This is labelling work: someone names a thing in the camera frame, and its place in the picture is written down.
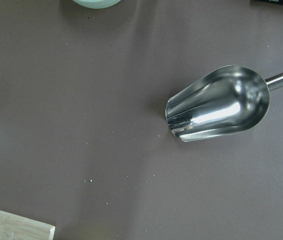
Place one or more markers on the metal scoop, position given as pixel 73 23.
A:
pixel 229 100

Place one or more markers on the green bowl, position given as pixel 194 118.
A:
pixel 97 4

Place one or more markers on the wooden cutting board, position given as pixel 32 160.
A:
pixel 15 227

